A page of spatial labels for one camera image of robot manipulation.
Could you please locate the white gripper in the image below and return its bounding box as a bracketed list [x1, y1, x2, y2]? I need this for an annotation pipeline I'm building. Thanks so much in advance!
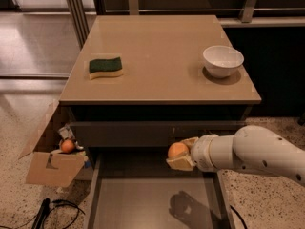
[166, 135, 217, 172]

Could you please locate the orange fruit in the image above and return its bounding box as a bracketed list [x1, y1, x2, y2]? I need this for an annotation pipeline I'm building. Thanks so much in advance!
[168, 142, 189, 158]
[61, 139, 75, 154]

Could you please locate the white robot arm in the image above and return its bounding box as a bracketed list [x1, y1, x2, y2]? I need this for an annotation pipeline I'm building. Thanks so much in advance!
[166, 125, 305, 186]

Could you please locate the closed top drawer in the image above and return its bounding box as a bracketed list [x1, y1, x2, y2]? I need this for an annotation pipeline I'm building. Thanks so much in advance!
[71, 121, 245, 148]

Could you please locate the open middle drawer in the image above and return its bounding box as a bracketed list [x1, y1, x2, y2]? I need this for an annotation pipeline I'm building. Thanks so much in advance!
[84, 152, 235, 229]

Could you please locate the white ceramic bowl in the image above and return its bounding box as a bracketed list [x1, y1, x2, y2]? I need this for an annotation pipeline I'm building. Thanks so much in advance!
[203, 45, 244, 78]

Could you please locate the green yellow sponge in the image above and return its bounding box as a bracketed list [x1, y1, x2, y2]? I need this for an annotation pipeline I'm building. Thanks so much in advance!
[89, 57, 123, 80]

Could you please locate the orange fruit in box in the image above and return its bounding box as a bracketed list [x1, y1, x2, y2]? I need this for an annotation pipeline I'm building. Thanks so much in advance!
[61, 139, 75, 154]

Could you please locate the crumpled packaging in box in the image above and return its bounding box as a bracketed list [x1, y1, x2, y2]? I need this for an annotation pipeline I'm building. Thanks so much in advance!
[58, 125, 84, 151]

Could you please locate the cardboard box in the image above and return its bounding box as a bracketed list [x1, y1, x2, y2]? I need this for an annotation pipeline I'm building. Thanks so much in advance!
[20, 100, 89, 187]

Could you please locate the black cable right floor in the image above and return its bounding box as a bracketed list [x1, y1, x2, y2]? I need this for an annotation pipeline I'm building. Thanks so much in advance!
[230, 204, 249, 229]

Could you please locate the black cable on floor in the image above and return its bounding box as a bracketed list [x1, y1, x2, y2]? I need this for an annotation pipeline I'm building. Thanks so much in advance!
[0, 198, 86, 229]

